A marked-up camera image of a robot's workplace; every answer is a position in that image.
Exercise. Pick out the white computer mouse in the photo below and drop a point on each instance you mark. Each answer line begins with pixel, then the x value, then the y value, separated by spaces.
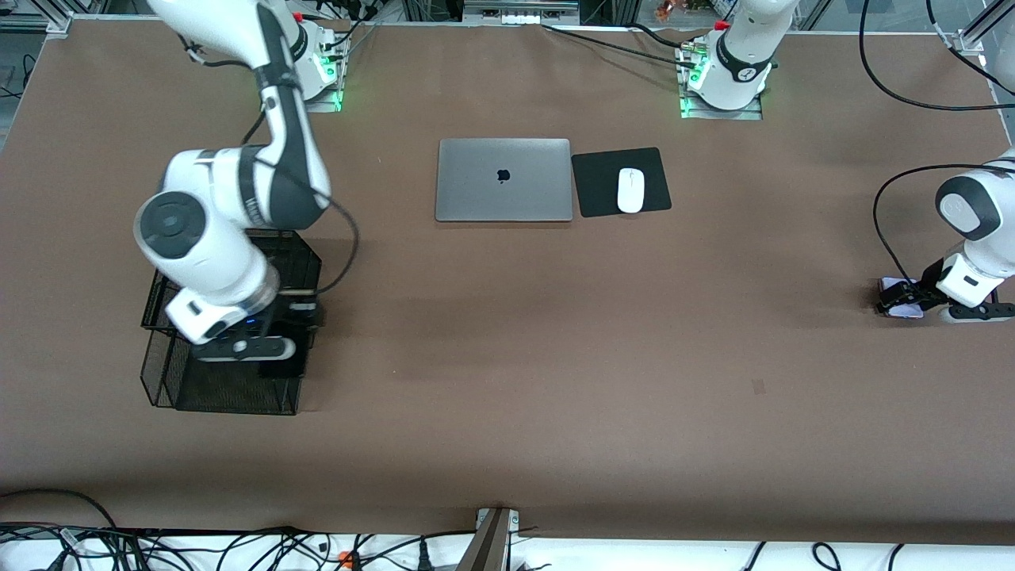
pixel 630 190

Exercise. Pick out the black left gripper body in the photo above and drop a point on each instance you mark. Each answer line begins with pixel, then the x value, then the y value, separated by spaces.
pixel 924 293

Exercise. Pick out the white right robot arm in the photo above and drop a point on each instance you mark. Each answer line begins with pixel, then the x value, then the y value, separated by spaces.
pixel 206 254

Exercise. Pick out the aluminium corner bracket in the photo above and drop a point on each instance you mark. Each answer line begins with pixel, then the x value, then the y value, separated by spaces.
pixel 59 24

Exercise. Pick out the black mouse pad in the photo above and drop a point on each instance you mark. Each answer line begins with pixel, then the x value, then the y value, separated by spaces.
pixel 595 190

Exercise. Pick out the aluminium frame profile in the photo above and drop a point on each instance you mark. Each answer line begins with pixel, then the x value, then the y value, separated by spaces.
pixel 969 40

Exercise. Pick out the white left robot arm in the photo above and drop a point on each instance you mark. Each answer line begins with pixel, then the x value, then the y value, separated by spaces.
pixel 745 47

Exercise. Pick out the lavender white flip phone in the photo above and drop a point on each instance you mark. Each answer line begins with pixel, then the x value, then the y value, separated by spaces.
pixel 904 313

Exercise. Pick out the orange plug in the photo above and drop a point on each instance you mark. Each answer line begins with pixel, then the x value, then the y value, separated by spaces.
pixel 345 560

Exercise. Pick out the small orange background object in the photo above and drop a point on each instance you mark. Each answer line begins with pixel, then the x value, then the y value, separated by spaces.
pixel 664 9

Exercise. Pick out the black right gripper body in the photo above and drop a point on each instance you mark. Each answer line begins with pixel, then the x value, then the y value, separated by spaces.
pixel 297 312

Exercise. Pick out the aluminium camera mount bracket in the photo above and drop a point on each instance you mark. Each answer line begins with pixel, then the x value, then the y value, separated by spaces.
pixel 488 547

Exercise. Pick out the silver closed laptop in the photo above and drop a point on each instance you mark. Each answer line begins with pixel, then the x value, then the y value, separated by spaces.
pixel 476 190

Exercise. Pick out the white power strip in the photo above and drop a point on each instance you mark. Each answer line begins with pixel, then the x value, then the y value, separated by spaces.
pixel 519 17

